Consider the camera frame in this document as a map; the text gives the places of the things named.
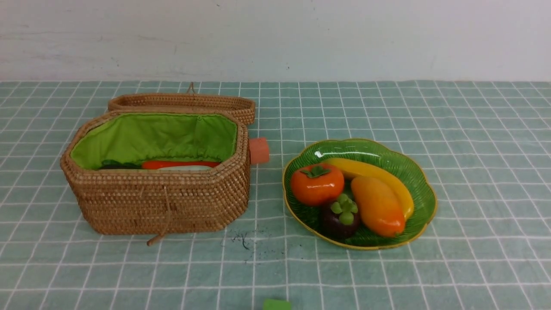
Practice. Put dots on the orange carrot with leaves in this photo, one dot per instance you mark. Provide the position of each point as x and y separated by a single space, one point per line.
156 164

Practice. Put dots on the purple eggplant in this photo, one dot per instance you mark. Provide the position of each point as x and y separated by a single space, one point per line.
112 165

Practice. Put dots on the green leaf-shaped glass plate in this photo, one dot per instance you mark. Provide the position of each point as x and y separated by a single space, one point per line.
425 203

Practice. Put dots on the dark purple mangosteen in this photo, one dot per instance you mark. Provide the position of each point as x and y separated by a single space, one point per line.
339 218

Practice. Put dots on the orange yellow mango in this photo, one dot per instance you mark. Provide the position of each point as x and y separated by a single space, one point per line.
379 208

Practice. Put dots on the green cube block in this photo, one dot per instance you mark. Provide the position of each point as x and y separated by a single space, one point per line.
276 304

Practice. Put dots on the yellow banana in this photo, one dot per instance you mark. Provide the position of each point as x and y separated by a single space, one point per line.
352 169

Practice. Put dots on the green checkered tablecloth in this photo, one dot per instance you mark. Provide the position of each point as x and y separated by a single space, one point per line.
484 146

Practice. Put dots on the white radish with leaves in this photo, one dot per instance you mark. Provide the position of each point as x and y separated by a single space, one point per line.
186 168

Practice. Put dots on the orange cylinder block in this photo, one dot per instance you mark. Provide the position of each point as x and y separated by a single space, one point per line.
259 150

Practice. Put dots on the orange persimmon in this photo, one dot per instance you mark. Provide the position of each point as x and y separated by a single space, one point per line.
317 184

